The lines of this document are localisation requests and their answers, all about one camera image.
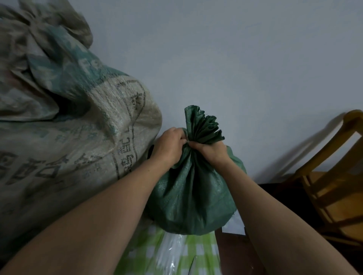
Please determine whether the person's left forearm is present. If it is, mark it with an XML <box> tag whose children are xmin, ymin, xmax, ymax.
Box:
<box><xmin>0</xmin><ymin>158</ymin><xmax>174</xmax><ymax>275</ymax></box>

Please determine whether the person's right forearm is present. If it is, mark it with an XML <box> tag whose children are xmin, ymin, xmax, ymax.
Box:
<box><xmin>213</xmin><ymin>159</ymin><xmax>359</xmax><ymax>275</ymax></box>

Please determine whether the green white checkered cloth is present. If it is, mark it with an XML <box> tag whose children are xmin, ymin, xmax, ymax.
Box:
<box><xmin>114</xmin><ymin>218</ymin><xmax>222</xmax><ymax>275</ymax></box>

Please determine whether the white paper sheet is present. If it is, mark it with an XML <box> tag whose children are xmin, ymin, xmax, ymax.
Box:
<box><xmin>222</xmin><ymin>211</ymin><xmax>246</xmax><ymax>236</ymax></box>

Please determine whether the clear plastic bag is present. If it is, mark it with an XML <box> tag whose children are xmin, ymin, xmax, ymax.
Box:
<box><xmin>154</xmin><ymin>231</ymin><xmax>196</xmax><ymax>275</ymax></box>

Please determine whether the large beige printed woven sack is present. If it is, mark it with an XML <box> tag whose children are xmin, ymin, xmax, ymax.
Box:
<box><xmin>0</xmin><ymin>74</ymin><xmax>163</xmax><ymax>264</ymax></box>

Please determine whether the person's left hand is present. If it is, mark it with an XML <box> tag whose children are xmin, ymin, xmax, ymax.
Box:
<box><xmin>149</xmin><ymin>127</ymin><xmax>188</xmax><ymax>168</ymax></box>

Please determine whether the green woven sack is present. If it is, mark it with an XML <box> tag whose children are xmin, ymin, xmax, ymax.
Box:
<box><xmin>145</xmin><ymin>105</ymin><xmax>247</xmax><ymax>236</ymax></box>

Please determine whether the beige woven sack teal print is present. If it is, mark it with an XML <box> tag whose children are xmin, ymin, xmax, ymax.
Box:
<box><xmin>0</xmin><ymin>0</ymin><xmax>129</xmax><ymax>122</ymax></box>

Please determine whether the person's right hand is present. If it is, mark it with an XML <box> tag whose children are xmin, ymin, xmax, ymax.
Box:
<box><xmin>188</xmin><ymin>141</ymin><xmax>231</xmax><ymax>168</ymax></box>

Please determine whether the wooden chair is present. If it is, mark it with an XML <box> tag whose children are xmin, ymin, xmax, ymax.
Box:
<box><xmin>289</xmin><ymin>110</ymin><xmax>363</xmax><ymax>247</ymax></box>

